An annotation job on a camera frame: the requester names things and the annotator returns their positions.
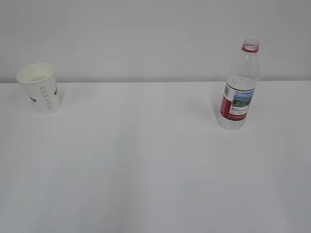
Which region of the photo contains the clear plastic water bottle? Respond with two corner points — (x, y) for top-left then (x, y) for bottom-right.
(217, 39), (260, 130)

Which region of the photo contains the white paper cup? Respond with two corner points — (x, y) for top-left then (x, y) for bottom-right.
(17, 63), (60, 115)

